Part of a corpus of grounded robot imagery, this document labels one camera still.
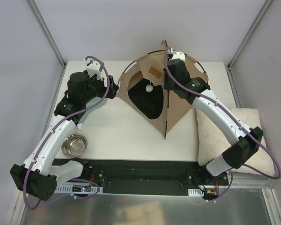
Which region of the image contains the beige fabric pet tent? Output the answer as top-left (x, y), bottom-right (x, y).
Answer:
top-left (116, 39), bottom-right (208, 140)

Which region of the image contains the clear plastic cup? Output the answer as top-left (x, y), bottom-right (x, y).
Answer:
top-left (76, 123), bottom-right (84, 130)

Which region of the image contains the steel pet bowl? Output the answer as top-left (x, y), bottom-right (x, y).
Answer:
top-left (61, 133), bottom-right (88, 158)

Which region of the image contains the white fluffy cushion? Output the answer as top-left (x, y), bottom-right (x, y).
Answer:
top-left (196, 109), bottom-right (275, 176)

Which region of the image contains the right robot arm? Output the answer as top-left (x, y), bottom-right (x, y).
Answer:
top-left (165, 59), bottom-right (263, 185)

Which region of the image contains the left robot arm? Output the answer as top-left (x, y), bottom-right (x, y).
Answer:
top-left (10, 72), bottom-right (118, 201)

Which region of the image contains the green double pet bowl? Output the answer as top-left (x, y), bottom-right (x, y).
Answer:
top-left (79, 97), bottom-right (108, 124)

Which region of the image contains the white pompom cat toy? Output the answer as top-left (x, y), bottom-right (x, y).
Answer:
top-left (145, 82), bottom-right (154, 92)

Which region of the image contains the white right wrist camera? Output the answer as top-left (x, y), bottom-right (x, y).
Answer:
top-left (167, 47), bottom-right (185, 62)

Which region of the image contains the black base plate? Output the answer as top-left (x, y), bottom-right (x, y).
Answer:
top-left (60, 158), bottom-right (234, 195)

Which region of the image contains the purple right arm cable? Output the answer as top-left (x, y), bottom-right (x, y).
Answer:
top-left (163, 48), bottom-right (281, 203)

